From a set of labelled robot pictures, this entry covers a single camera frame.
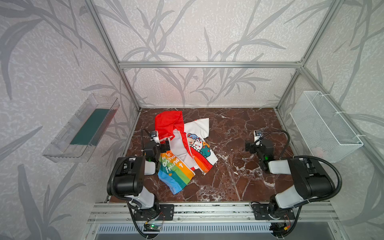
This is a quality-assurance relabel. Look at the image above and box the colourful rainbow kids jacket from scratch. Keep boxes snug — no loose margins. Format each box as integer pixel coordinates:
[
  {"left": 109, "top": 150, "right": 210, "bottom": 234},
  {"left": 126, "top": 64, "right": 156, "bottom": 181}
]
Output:
[{"left": 155, "top": 111, "right": 219, "bottom": 195}]

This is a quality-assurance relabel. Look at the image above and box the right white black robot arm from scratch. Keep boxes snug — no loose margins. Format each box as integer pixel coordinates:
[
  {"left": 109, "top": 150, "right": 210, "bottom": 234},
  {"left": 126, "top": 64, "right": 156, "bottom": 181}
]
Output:
[{"left": 245, "top": 139, "right": 343, "bottom": 220}]

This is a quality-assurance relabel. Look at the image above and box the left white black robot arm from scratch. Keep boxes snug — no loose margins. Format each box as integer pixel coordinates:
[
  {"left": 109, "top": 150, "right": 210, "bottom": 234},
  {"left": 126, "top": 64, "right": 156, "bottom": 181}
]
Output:
[{"left": 107, "top": 141, "right": 170, "bottom": 213}]

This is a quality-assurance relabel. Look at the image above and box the pink object in basket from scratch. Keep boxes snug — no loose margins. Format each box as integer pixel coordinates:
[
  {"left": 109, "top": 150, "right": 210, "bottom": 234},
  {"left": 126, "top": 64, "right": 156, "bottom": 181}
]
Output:
[{"left": 311, "top": 147, "right": 325, "bottom": 158}]

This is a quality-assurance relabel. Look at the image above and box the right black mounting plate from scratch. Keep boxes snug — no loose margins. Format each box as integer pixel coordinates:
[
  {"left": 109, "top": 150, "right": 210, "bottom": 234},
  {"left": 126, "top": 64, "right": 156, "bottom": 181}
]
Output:
[{"left": 250, "top": 202, "right": 296, "bottom": 221}]

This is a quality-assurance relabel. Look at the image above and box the black mounting plate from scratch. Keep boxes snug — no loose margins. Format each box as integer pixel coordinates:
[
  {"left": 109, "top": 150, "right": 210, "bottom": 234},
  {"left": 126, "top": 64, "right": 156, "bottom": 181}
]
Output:
[
  {"left": 134, "top": 204, "right": 175, "bottom": 221},
  {"left": 250, "top": 202, "right": 296, "bottom": 221}
]

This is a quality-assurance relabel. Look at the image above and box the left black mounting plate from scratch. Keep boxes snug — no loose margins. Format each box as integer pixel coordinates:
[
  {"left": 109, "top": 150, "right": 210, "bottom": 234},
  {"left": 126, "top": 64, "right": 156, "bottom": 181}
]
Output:
[{"left": 134, "top": 204, "right": 175, "bottom": 221}]

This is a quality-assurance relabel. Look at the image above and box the left green circuit board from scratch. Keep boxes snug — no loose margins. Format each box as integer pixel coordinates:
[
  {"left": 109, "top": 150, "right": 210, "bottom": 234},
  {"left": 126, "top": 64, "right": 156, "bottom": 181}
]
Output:
[{"left": 144, "top": 223, "right": 162, "bottom": 232}]

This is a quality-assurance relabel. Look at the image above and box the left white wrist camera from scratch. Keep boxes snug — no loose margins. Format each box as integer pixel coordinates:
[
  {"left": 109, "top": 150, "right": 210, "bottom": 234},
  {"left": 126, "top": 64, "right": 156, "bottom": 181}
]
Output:
[{"left": 150, "top": 131, "right": 160, "bottom": 144}]

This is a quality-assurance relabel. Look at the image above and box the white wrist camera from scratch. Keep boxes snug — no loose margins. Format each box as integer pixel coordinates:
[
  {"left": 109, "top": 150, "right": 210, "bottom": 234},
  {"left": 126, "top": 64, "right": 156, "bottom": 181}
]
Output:
[
  {"left": 150, "top": 131, "right": 160, "bottom": 144},
  {"left": 254, "top": 131, "right": 263, "bottom": 143}
]

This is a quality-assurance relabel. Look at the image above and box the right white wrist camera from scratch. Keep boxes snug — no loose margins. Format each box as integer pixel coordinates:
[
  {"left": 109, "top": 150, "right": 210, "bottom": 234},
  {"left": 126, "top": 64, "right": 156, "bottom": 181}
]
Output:
[{"left": 254, "top": 131, "right": 263, "bottom": 143}]

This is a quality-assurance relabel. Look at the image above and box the right black corrugated cable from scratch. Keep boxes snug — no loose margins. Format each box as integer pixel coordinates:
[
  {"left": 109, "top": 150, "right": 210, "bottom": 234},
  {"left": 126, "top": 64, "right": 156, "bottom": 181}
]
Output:
[{"left": 257, "top": 129, "right": 343, "bottom": 202}]

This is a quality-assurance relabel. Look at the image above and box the white wire mesh basket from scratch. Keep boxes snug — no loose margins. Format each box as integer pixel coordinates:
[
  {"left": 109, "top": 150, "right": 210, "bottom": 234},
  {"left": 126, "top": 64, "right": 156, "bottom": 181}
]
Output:
[{"left": 290, "top": 91, "right": 364, "bottom": 163}]

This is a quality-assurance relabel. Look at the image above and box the clear plastic wall tray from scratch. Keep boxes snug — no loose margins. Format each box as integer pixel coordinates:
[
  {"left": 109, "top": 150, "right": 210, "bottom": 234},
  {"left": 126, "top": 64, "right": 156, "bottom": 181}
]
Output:
[{"left": 43, "top": 94, "right": 120, "bottom": 163}]

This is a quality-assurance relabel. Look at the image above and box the right circuit board with wires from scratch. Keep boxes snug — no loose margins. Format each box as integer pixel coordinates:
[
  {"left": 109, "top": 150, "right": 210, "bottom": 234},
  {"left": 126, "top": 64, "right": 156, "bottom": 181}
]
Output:
[{"left": 270, "top": 223, "right": 291, "bottom": 235}]

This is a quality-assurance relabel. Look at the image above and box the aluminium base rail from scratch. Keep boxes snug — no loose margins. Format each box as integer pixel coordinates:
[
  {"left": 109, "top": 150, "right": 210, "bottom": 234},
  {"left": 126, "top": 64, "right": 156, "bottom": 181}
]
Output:
[{"left": 87, "top": 202, "right": 340, "bottom": 224}]

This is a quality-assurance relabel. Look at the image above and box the aluminium frame of enclosure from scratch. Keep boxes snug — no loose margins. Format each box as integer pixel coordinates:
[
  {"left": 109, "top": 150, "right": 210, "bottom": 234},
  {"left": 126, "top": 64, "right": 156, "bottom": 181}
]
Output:
[{"left": 83, "top": 0, "right": 384, "bottom": 172}]

